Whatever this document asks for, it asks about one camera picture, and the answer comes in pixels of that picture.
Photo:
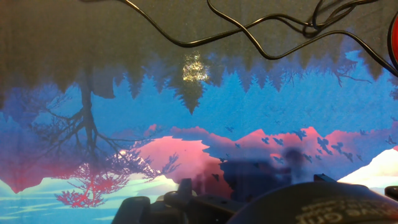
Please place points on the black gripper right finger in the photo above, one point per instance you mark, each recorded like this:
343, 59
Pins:
392, 192

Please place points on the big red push button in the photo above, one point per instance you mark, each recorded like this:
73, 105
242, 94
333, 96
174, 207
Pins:
395, 37

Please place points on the landscape print desk mat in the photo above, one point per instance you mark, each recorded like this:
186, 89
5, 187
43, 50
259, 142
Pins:
248, 102

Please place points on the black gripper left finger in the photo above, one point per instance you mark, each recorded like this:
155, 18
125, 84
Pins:
133, 211

